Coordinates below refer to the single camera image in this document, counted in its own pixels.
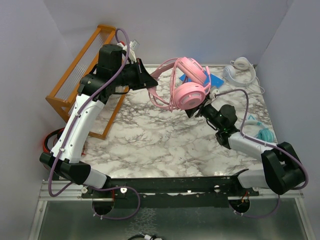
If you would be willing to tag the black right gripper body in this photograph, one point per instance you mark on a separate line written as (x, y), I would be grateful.
(210, 113)

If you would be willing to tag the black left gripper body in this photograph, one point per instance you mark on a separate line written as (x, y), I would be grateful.
(131, 75)

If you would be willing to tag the teal cat-ear headphones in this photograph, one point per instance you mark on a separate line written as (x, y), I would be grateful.
(264, 133)

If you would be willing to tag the pink cat-ear headphones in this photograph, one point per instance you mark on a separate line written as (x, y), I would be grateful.
(191, 93)

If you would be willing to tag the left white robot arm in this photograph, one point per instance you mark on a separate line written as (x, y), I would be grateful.
(95, 88)

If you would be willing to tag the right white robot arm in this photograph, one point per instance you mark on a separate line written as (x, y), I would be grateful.
(281, 168)

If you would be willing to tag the white headphones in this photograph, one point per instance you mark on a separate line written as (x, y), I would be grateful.
(242, 65)

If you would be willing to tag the blue notebook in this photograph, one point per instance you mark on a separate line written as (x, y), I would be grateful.
(214, 81)

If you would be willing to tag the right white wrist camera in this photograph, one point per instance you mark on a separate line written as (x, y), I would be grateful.
(212, 95)

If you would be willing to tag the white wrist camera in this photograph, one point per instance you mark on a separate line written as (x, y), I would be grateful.
(212, 95)
(133, 46)

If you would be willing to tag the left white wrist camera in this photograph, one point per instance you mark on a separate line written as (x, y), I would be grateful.
(133, 46)

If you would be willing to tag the black front mounting rail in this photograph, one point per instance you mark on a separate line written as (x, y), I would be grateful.
(171, 192)

